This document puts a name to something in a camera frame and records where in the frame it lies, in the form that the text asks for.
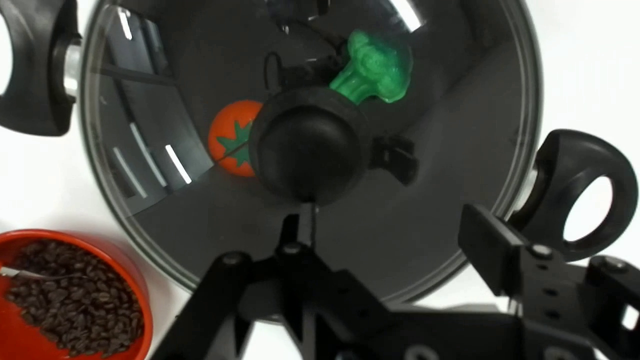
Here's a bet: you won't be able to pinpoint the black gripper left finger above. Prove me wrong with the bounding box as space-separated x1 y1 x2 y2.
151 214 408 360

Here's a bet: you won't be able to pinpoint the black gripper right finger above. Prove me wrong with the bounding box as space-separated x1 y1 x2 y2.
459 202 640 360

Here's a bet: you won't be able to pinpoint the black cooking pot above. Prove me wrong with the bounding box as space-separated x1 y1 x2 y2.
0 0 640 317

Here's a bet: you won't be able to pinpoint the orange toy fruit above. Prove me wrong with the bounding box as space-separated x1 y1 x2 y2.
206 99 266 181

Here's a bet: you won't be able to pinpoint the glass lid with black knob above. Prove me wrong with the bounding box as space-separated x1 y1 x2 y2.
78 0 546 309

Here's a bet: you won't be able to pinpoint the green toy broccoli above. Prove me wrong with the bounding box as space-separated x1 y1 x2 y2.
328 29 414 107

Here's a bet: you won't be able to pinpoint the dark coffee beans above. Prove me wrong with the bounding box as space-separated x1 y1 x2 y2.
7 240 147 359

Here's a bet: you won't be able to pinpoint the red bowl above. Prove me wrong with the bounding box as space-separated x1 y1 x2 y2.
0 228 157 360

